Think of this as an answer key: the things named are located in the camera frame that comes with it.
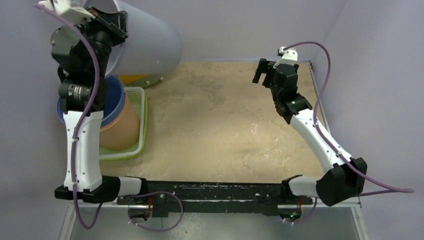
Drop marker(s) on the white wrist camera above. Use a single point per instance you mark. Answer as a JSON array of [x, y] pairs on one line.
[[70, 10], [287, 56]]

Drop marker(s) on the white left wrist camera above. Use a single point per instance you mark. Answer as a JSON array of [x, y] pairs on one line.
[[70, 10]]

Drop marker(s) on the large grey plastic bucket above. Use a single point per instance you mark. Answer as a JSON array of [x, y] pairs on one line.
[[153, 46]]

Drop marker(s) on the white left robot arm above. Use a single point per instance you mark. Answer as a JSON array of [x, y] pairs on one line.
[[83, 179]]

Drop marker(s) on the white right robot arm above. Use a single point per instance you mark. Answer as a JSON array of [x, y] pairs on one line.
[[341, 180]]

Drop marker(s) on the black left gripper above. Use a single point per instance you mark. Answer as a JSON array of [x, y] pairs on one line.
[[114, 22]]

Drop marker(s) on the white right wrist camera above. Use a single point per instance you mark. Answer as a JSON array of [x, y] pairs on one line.
[[287, 56]]

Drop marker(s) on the cream cabinet with coloured drawers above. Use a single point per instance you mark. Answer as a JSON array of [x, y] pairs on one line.
[[140, 80]]

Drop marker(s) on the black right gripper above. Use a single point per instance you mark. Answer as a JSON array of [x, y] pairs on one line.
[[266, 74]]

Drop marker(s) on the orange plastic bucket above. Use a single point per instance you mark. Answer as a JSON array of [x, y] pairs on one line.
[[122, 132]]

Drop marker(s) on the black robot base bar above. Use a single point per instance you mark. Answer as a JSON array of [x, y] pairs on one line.
[[215, 197]]

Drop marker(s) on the pale green perforated basket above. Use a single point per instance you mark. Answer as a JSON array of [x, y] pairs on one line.
[[136, 96]]

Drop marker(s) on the blue plastic bucket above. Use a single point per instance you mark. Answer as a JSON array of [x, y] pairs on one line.
[[116, 99]]

